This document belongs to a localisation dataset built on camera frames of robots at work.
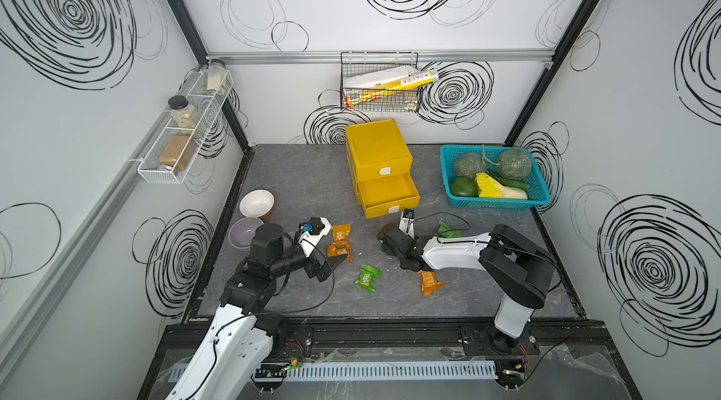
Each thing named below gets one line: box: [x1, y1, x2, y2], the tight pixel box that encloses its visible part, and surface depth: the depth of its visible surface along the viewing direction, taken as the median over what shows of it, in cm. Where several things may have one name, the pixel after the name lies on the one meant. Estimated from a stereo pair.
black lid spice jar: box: [168, 94, 204, 139], surface depth 72 cm
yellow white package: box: [342, 65, 441, 108], surface depth 87 cm
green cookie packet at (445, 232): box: [436, 220, 463, 239], surface depth 96 cm
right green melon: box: [497, 148, 533, 181], surface depth 101 cm
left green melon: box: [454, 152, 487, 179], surface depth 102 cm
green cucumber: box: [486, 170, 530, 189], surface depth 101 cm
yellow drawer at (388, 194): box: [357, 171, 421, 219], surface depth 91 cm
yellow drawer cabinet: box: [345, 119, 421, 219], surface depth 91 cm
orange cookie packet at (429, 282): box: [416, 270, 445, 297], surface depth 84 cm
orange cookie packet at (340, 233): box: [331, 223, 353, 243], surface depth 96 cm
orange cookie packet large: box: [326, 241, 353, 263], surface depth 91 cm
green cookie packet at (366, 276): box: [354, 264, 383, 293], surface depth 85 cm
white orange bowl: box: [238, 187, 276, 219], surface depth 100 cm
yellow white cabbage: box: [475, 172, 528, 200], surface depth 98 cm
